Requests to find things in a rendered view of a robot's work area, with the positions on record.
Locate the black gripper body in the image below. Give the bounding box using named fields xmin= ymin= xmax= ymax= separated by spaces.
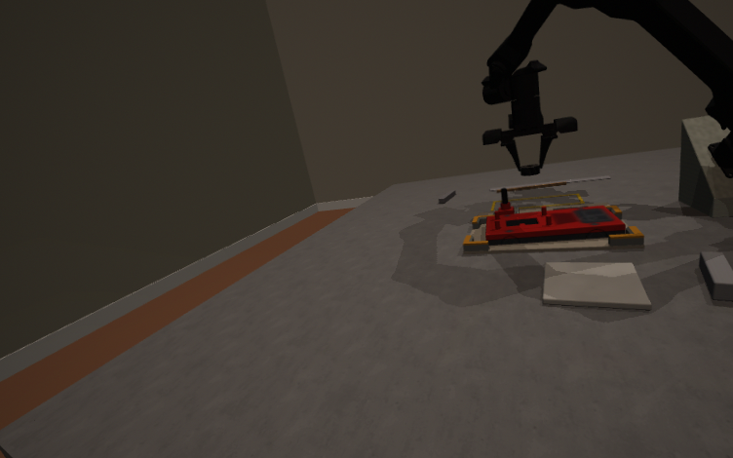
xmin=482 ymin=96 xmax=577 ymax=145

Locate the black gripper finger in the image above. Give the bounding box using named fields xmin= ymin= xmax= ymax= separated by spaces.
xmin=501 ymin=141 xmax=521 ymax=172
xmin=539 ymin=134 xmax=558 ymax=169

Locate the beige flat square pad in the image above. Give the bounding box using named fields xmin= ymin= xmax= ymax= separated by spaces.
xmin=542 ymin=262 xmax=652 ymax=310

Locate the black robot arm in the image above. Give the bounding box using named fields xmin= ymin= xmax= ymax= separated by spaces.
xmin=482 ymin=0 xmax=733 ymax=178

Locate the dark grey wheel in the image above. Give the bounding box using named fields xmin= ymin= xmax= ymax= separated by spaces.
xmin=521 ymin=164 xmax=540 ymax=176

